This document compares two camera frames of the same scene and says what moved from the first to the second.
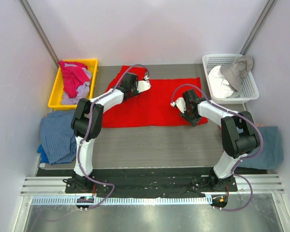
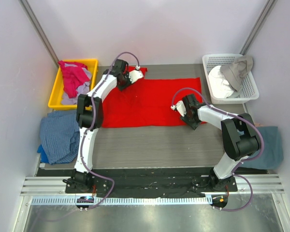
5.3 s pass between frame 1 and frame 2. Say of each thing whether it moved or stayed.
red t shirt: stayed
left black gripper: moved
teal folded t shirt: stayed
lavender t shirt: stayed
